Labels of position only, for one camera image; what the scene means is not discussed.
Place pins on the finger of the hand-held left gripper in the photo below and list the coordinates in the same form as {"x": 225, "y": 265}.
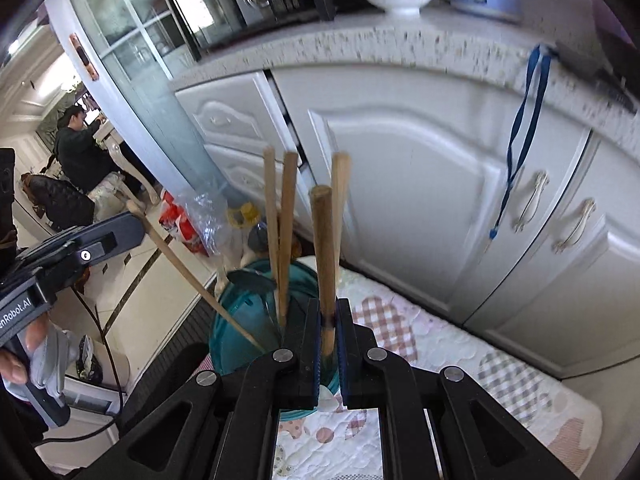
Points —
{"x": 125, "y": 232}

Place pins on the clear plastic bag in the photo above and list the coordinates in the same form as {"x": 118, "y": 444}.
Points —
{"x": 205, "y": 220}

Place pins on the quilted patchwork mat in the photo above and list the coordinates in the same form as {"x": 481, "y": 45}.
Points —
{"x": 450, "y": 350}

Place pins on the yellow-capped oil bottle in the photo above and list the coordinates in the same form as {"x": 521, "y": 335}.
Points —
{"x": 245, "y": 212}

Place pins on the black phone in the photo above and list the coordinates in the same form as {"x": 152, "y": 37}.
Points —
{"x": 580, "y": 62}

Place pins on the red plastic bag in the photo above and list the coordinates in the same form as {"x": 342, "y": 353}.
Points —
{"x": 187, "y": 235}

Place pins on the glass sliding door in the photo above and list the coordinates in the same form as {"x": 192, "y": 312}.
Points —
{"x": 130, "y": 60}

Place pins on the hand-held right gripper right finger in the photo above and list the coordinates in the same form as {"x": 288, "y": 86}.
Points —
{"x": 342, "y": 355}

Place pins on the white ornate table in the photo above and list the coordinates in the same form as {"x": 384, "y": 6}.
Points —
{"x": 115, "y": 152}

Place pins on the teal plastic cup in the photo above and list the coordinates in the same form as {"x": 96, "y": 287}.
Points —
{"x": 240, "y": 320}

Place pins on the white cabinet door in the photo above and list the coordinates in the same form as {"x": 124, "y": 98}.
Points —
{"x": 425, "y": 185}
{"x": 600, "y": 285}

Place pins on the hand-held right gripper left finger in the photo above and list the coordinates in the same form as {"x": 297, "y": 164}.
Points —
{"x": 314, "y": 355}

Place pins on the dark metal spoon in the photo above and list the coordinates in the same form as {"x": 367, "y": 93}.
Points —
{"x": 250, "y": 280}

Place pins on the black and white pouch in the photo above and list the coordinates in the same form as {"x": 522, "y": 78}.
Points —
{"x": 90, "y": 360}

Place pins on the person's left hand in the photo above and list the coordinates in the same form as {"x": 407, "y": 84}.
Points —
{"x": 37, "y": 332}

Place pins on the dark sauce bottle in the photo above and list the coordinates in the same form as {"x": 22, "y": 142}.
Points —
{"x": 257, "y": 240}

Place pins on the white drawer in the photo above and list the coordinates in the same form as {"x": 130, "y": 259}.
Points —
{"x": 235, "y": 170}
{"x": 225, "y": 115}

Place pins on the black quilted chair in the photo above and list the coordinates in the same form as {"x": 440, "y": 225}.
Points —
{"x": 60, "y": 202}

